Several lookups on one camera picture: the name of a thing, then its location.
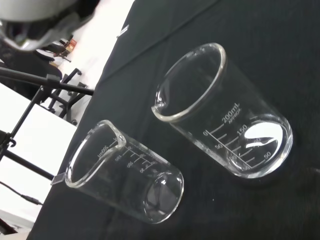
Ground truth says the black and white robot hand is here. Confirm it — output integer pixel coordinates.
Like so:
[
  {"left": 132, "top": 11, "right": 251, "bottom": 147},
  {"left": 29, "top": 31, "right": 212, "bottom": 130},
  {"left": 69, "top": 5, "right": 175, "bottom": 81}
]
[{"left": 0, "top": 0, "right": 100, "bottom": 52}]

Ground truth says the black tripod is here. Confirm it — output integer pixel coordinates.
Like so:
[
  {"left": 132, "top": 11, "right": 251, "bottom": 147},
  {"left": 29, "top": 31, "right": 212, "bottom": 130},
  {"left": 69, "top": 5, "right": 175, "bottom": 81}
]
[{"left": 0, "top": 66, "right": 95, "bottom": 181}]

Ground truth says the grey tape strip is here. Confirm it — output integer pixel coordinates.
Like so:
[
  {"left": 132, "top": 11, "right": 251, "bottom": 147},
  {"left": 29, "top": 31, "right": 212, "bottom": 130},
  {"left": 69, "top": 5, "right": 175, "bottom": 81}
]
[{"left": 50, "top": 171, "right": 66, "bottom": 186}]

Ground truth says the black bench cloth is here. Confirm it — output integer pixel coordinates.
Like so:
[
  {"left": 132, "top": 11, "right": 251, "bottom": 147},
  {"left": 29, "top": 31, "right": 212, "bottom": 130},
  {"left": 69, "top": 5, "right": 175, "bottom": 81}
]
[{"left": 28, "top": 0, "right": 320, "bottom": 240}]

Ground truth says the thin black floor cable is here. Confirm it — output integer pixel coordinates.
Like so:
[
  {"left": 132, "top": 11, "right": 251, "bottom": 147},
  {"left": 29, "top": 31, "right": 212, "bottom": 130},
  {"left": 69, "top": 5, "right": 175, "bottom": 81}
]
[{"left": 0, "top": 181, "right": 44, "bottom": 206}]

